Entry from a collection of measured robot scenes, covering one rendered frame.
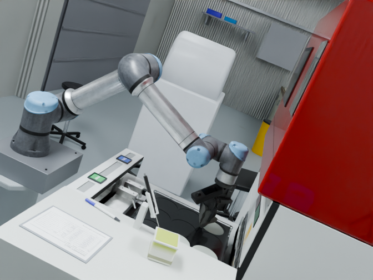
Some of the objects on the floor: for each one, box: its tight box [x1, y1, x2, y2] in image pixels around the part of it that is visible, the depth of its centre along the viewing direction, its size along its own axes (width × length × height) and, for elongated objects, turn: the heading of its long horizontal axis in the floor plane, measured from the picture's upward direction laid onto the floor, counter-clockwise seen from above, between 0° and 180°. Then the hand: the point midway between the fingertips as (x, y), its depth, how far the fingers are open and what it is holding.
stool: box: [50, 82, 86, 150], centre depth 389 cm, size 51×48×60 cm
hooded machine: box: [127, 31, 236, 196], centre depth 380 cm, size 79×68×150 cm
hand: (200, 224), depth 147 cm, fingers closed
